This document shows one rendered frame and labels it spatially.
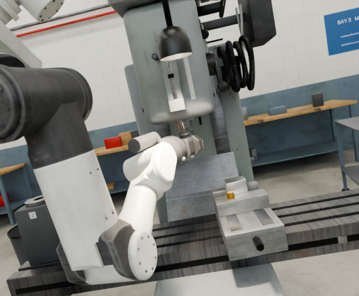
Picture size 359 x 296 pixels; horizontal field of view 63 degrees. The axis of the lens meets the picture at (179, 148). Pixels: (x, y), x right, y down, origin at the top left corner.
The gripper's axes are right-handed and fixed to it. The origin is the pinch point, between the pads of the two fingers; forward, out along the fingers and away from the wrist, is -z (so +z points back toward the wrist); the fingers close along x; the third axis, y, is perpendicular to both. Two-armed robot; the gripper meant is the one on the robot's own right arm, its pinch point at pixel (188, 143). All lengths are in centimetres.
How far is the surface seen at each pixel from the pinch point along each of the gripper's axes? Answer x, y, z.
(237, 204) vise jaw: -13.3, 18.9, 4.0
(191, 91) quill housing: -7.3, -14.8, 7.1
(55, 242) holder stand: 43, 23, 21
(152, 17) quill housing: -1.4, -35.4, 9.5
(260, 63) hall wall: 41, -51, -434
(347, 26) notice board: -91, -79, -484
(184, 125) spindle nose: -1.0, -5.7, 2.2
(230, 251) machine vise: -13.2, 26.0, 17.0
